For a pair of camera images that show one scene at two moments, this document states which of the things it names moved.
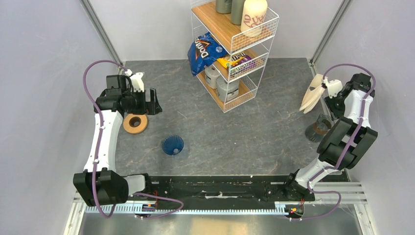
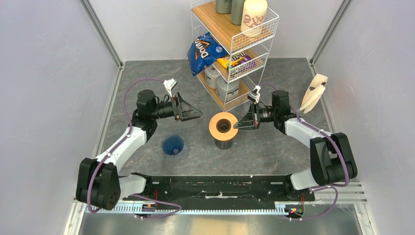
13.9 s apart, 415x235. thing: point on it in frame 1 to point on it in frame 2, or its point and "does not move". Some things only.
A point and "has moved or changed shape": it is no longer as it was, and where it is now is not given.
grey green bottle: [223, 7] does not move
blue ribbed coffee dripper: [172, 145] does not move
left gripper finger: [152, 108] to [189, 115]
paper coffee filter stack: [313, 94] does not move
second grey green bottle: [237, 11] does not move
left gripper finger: [153, 97] to [185, 106]
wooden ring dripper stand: [135, 124] has moved or changed shape
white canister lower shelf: [211, 73] does not move
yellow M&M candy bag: [237, 63] does not move
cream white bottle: [253, 16] does not move
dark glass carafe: [315, 131] to [223, 126]
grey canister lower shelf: [227, 91] does not move
